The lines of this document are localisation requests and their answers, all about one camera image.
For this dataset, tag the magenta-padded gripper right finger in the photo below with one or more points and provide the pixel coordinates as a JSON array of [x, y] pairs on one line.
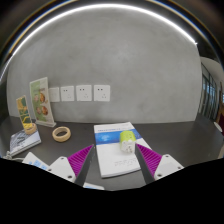
[[158, 166]]

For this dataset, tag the curved ceiling light strip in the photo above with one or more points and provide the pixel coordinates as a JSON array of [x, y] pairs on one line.
[[106, 5]]

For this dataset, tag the blank white wall plate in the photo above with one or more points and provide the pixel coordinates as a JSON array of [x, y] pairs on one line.
[[54, 95]]

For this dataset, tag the white and blue booklet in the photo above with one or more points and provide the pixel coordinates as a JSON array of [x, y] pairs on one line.
[[110, 156]]

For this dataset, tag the glass window wall dark frames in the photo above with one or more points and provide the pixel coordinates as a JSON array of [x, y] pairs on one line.
[[210, 95]]

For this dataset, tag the grey printed booklet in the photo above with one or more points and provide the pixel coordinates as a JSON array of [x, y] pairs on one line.
[[23, 143]]

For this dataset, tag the white wall socket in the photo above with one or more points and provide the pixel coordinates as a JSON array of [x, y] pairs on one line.
[[101, 93], [67, 93], [83, 93]]

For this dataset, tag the acrylic stand with food pictures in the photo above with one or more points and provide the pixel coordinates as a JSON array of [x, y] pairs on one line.
[[41, 101]]

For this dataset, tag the beige tape roll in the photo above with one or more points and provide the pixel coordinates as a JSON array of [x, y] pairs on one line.
[[55, 135]]

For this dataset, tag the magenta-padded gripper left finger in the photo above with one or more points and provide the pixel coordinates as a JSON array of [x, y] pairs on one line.
[[71, 168]]

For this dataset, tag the small yellow card wooden holder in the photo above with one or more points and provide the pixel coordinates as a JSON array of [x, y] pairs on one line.
[[24, 113]]

